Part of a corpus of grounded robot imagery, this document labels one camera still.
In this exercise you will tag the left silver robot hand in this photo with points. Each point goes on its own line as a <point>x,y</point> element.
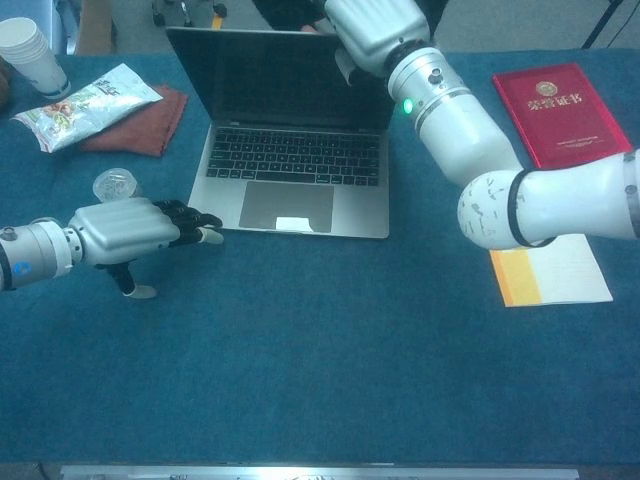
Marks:
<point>120,230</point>

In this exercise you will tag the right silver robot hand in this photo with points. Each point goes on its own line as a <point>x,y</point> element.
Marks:
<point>375,30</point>

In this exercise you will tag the silver laptop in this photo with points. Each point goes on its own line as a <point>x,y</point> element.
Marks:
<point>290,165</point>

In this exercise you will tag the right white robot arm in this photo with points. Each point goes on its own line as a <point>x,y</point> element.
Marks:
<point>460,140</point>

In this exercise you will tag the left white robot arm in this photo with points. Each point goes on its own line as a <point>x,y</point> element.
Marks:
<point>35,250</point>

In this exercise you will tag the clear jar of paper clips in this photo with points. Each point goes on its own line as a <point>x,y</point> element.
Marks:
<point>115,185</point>

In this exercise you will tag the seated person in black jacket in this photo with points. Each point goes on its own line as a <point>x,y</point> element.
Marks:
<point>280,12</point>

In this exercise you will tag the brown folded cloth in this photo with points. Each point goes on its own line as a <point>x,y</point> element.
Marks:
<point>150,130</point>

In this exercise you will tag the white snack bag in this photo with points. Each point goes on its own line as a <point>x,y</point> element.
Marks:
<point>85,110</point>

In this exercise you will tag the stack of white paper cups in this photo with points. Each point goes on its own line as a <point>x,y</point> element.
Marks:
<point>30,55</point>

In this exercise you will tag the red certificate folder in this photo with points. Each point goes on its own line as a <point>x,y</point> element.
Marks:
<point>560,120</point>

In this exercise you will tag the brown cardboard board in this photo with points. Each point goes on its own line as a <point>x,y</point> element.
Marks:
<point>95,25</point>

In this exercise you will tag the black tripod leg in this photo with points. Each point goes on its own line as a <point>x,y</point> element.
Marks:
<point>602,24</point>

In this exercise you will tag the blue felt table cover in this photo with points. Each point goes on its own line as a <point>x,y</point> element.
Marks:
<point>300,375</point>

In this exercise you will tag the yellow white Lexicon notebook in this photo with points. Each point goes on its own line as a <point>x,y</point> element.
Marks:
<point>560,280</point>

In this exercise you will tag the aluminium frame rail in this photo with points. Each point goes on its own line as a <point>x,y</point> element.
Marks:
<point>320,472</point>

